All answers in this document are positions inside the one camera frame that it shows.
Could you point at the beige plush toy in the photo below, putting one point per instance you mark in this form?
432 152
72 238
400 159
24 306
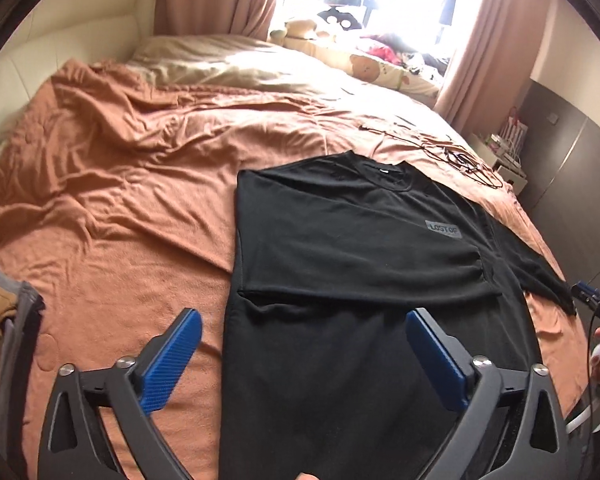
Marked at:
295 29

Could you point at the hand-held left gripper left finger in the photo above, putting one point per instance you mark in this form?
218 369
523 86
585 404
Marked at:
172 355

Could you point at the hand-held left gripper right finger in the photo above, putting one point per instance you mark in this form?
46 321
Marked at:
437 360

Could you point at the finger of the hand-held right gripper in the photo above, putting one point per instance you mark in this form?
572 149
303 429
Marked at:
584 292

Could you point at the white nightstand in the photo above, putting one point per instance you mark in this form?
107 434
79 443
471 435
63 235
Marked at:
505 165

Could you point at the red cloth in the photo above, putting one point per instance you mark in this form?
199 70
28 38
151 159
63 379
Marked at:
382 52

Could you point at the brown blanket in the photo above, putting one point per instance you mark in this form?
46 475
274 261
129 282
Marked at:
130 185

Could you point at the black t-shirt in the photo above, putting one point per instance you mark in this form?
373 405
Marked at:
340 240

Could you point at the beige pillow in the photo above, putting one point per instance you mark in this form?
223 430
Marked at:
220 60

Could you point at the grey wardrobe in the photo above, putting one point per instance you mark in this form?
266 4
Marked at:
570 170

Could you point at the red and white bag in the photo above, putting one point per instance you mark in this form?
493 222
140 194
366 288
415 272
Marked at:
515 127

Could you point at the cream padded headboard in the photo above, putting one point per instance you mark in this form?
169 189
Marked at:
80 20

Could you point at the bear print pillow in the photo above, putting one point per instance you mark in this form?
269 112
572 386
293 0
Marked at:
380 72

